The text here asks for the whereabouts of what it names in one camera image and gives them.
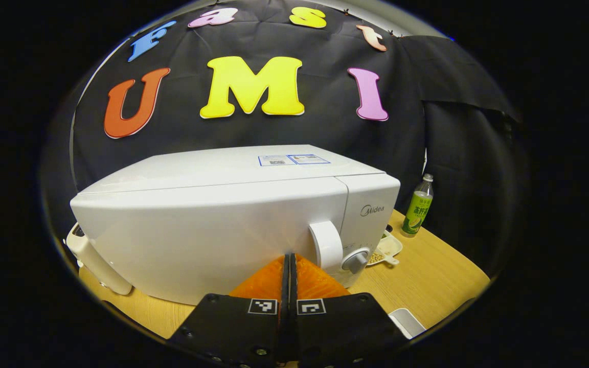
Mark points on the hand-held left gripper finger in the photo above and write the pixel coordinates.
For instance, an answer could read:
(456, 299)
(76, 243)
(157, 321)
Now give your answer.
(293, 286)
(285, 286)

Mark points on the white microwave oven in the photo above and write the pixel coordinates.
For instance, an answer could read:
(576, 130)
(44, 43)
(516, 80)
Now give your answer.
(197, 225)

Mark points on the white rectangular food tray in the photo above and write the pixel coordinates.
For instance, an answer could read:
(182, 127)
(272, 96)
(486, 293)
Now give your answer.
(407, 322)

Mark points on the white divided plate of grains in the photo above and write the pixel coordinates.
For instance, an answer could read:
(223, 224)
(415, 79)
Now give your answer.
(389, 246)

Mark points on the green label drink bottle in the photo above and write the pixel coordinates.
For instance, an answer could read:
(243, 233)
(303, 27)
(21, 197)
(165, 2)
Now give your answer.
(418, 212)

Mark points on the black backdrop cloth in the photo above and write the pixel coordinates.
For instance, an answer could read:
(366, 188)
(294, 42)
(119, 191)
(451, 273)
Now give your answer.
(325, 133)

